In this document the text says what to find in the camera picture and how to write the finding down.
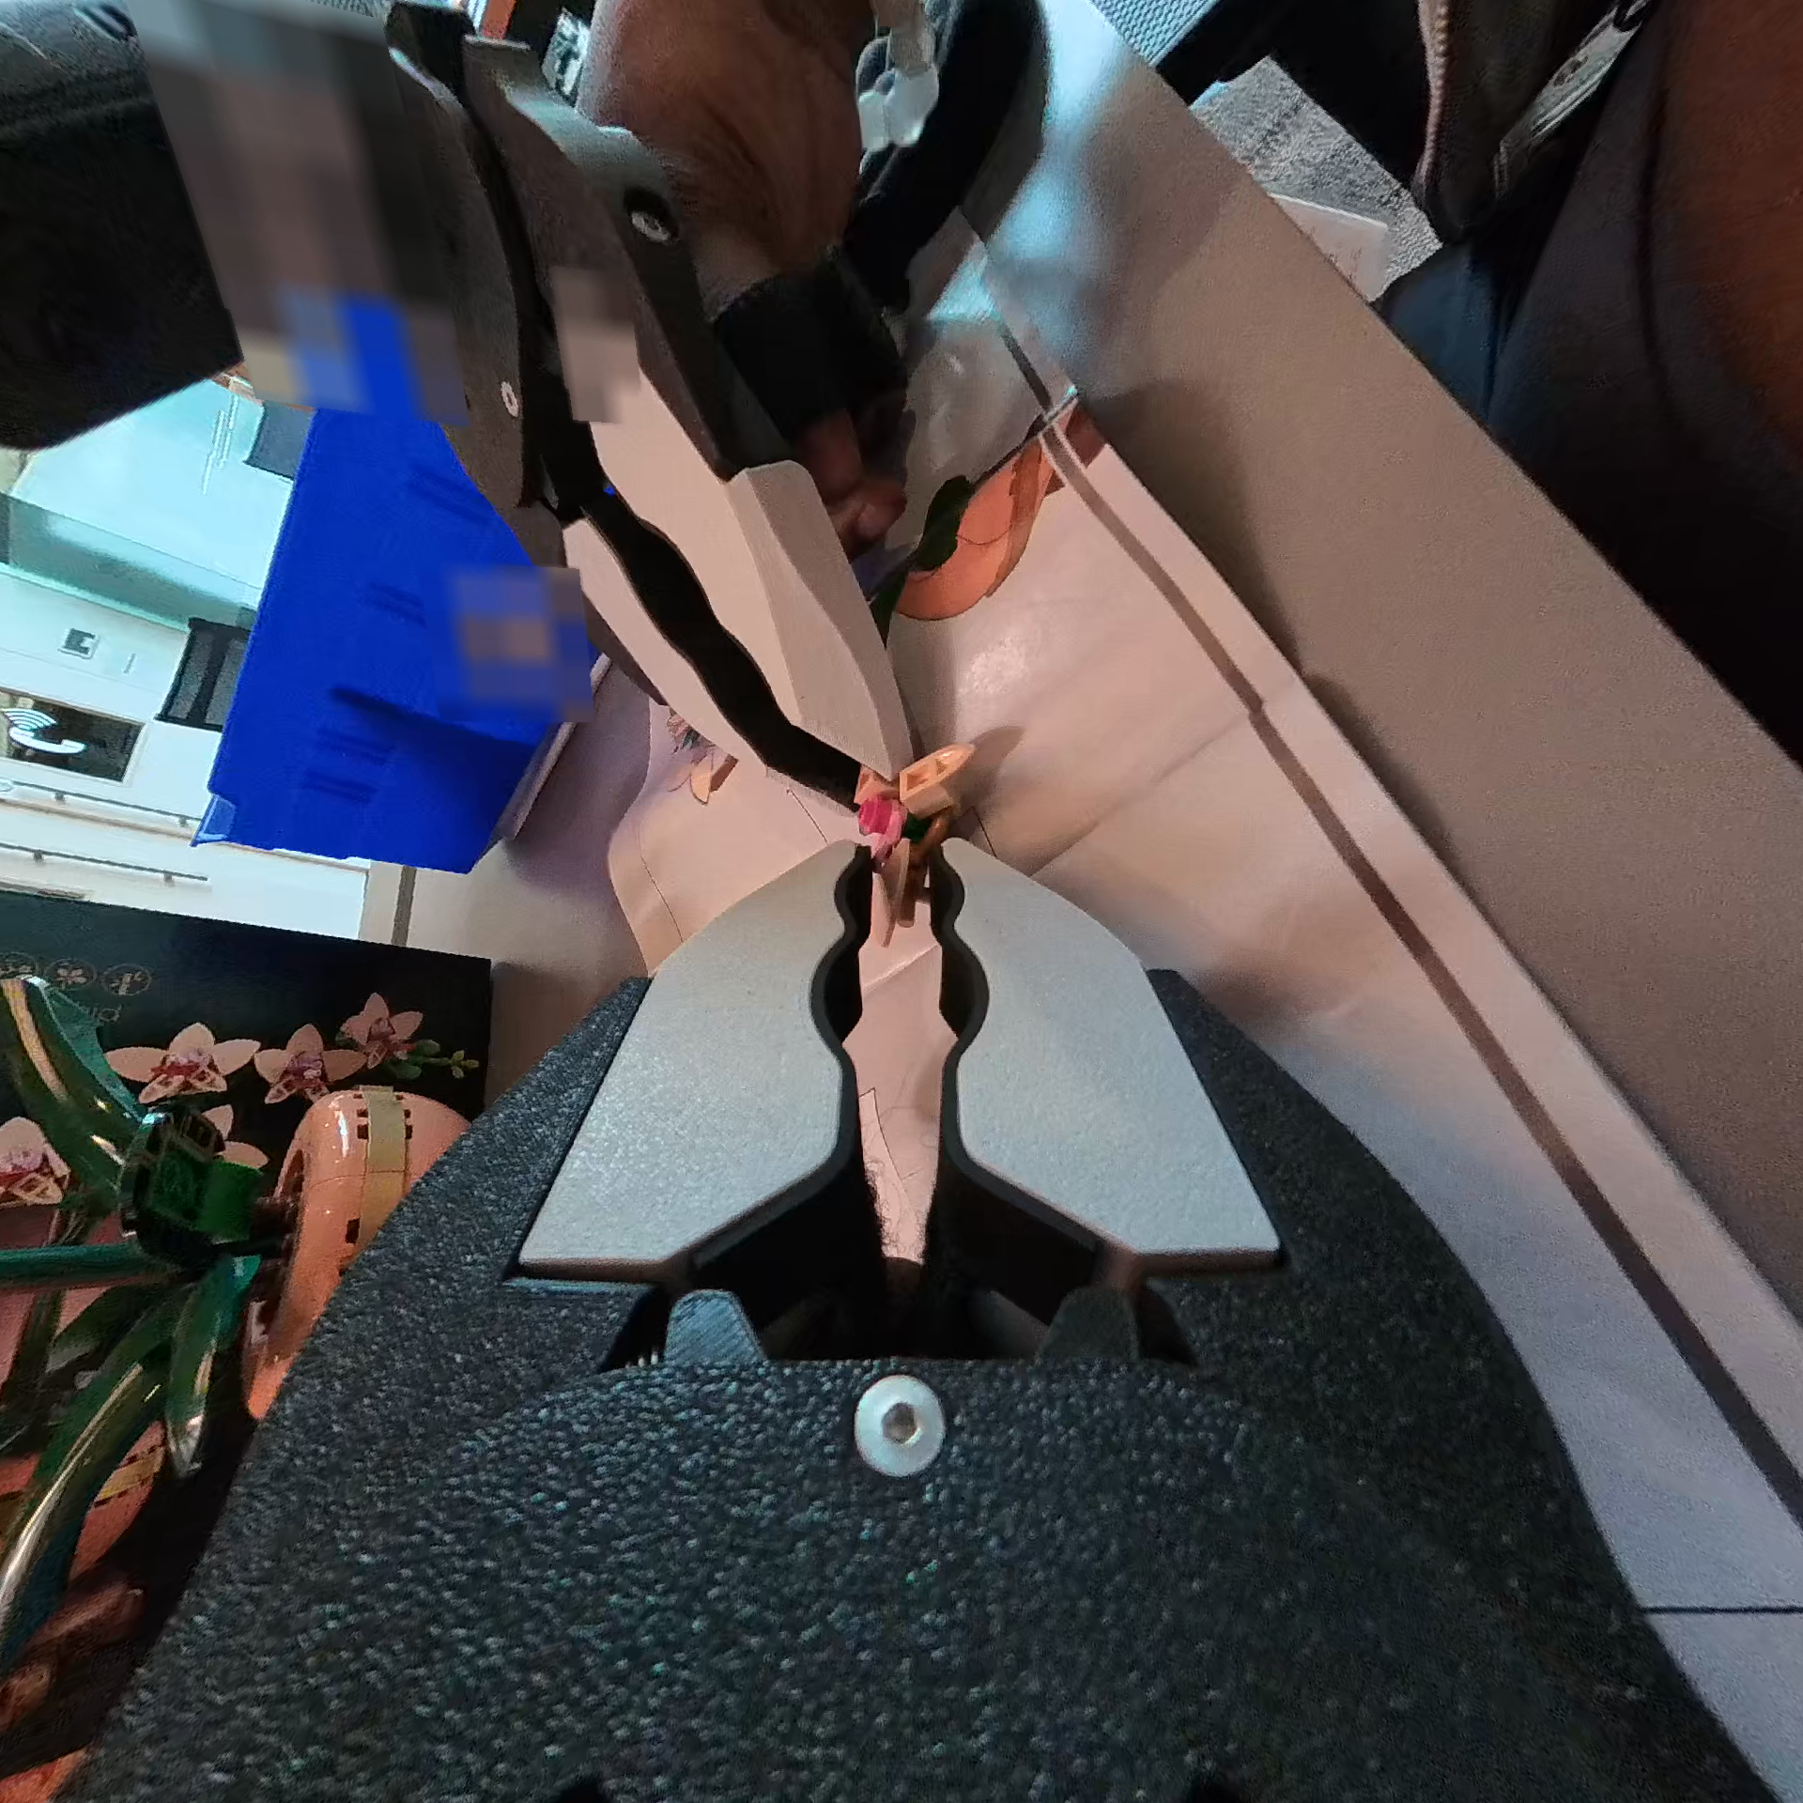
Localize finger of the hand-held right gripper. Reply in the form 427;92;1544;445
603;383;918;778
561;520;865;815

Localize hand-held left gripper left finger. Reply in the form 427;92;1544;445
520;843;871;1287

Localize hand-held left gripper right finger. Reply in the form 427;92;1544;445
930;841;1287;1289

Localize person's right hand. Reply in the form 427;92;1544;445
581;0;918;552

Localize blue plastic storage bin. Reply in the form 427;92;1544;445
195;401;611;877

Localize black box with orchid print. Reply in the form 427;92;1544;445
0;889;496;1803

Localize green brick plant stems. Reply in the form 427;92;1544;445
0;980;278;1570

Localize black wall panel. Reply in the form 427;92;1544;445
159;617;258;730

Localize clear cable plug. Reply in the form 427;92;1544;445
857;27;944;155

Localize dark wall sign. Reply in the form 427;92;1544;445
0;688;145;788

